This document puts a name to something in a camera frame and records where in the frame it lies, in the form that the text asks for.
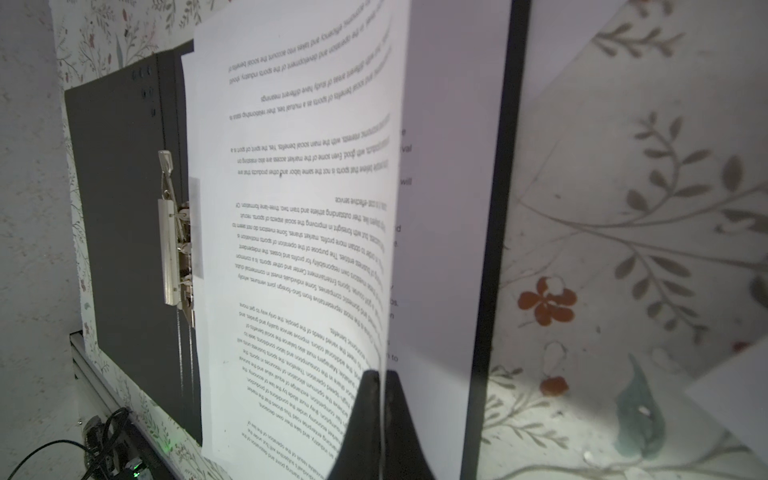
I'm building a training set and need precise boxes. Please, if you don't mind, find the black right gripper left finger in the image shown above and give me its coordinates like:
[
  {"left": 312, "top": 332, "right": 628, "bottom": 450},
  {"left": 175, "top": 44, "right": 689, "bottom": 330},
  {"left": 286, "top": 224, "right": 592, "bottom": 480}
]
[{"left": 327, "top": 370, "right": 382, "bottom": 480}]

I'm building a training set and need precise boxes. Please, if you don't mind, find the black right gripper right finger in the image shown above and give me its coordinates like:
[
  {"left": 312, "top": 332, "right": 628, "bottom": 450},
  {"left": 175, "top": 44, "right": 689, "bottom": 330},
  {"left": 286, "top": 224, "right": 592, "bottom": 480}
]
[{"left": 382, "top": 370, "right": 434, "bottom": 480}]

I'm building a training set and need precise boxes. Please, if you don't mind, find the white printed paper sheet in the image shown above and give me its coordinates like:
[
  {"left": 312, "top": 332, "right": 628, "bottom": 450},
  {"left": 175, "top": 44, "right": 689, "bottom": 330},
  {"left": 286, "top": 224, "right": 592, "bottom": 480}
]
[
  {"left": 187, "top": 1, "right": 411, "bottom": 479},
  {"left": 685, "top": 337, "right": 767, "bottom": 462},
  {"left": 389, "top": 1, "right": 512, "bottom": 479}
]

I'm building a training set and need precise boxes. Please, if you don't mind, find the teal folder with black inside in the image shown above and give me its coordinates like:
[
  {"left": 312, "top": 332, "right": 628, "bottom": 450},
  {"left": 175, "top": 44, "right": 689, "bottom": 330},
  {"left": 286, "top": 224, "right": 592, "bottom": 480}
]
[{"left": 65, "top": 1, "right": 531, "bottom": 479}]

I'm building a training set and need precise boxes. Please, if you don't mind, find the metal folder clip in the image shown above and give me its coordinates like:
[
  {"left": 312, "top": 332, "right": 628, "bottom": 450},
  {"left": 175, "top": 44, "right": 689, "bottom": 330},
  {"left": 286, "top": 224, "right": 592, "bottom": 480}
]
[{"left": 157, "top": 150, "right": 195, "bottom": 328}]

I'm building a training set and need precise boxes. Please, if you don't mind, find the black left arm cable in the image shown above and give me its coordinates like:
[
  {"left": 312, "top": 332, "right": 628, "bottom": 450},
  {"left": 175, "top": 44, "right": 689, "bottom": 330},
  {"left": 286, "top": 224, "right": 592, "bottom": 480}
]
[{"left": 5, "top": 407, "right": 133, "bottom": 480}]

